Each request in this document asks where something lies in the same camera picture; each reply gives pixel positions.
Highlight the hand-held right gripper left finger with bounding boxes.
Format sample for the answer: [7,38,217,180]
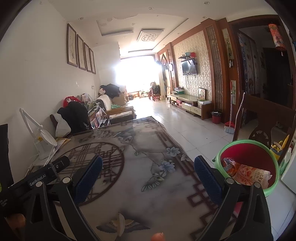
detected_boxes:
[24,155,103,241]

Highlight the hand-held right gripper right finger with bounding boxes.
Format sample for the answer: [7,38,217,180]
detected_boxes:
[194,155,273,241]

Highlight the pink white carton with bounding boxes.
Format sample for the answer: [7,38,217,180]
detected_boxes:
[232,164,272,187]

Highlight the red bin with green rim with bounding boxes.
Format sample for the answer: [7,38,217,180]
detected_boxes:
[214,140,280,197]

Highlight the person's left hand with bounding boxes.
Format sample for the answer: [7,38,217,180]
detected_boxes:
[6,213,26,232]

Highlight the black flat panel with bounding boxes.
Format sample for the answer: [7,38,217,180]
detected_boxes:
[0,124,14,186]

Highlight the yellow envelope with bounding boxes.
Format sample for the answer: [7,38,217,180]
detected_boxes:
[55,137,72,152]

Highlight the white desk lamp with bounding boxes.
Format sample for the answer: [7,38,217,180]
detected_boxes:
[19,108,58,160]

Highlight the white plastic bag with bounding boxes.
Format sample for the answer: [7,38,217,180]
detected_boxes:
[55,113,71,137]

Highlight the magazine rack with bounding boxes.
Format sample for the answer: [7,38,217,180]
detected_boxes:
[87,102,111,129]

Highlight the black jacket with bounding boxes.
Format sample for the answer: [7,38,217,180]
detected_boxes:
[57,101,89,133]

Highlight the small red floor bin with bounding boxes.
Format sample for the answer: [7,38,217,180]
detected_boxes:
[211,111,223,124]

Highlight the wooden sofa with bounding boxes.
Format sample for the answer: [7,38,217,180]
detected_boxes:
[99,91,137,124]

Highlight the long television cabinet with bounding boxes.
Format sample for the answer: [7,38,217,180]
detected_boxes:
[170,93,213,120]

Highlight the red bag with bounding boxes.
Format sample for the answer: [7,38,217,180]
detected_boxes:
[63,97,80,108]

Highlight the yellow plastic toy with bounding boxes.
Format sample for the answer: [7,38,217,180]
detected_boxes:
[270,134,290,158]

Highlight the white appliance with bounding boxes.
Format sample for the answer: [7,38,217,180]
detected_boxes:
[281,169,296,202]

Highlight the black clothes pile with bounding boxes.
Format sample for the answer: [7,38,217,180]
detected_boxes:
[100,84,126,98]

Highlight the carved wooden chair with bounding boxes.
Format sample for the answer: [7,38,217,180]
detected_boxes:
[232,91,296,163]

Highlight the red wooden chairs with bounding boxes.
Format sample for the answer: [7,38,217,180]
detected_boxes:
[149,87,161,101]

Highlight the square ceiling lamp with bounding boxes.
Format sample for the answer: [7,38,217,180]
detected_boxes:
[138,28,164,42]

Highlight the red hanging lantern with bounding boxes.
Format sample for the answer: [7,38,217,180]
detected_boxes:
[268,23,286,51]

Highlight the white lamp cable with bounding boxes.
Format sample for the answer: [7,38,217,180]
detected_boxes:
[26,148,58,174]

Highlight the red dustpan with handle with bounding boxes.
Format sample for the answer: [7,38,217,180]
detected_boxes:
[224,80,235,133]

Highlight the white bead chain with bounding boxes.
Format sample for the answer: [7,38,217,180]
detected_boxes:
[233,93,245,139]

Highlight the small narrow wall picture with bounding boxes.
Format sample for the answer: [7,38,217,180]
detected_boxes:
[231,80,238,105]

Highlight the wall television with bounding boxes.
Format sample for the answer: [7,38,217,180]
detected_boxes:
[181,61,197,76]

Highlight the framed wall picture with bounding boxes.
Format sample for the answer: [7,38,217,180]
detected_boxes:
[84,42,92,73]
[76,34,87,70]
[67,23,78,67]
[89,48,96,75]

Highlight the wall shelf with bowls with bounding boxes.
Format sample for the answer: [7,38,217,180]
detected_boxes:
[178,51,198,65]

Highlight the hanging wall scroll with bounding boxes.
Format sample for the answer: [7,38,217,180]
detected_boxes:
[222,28,234,67]

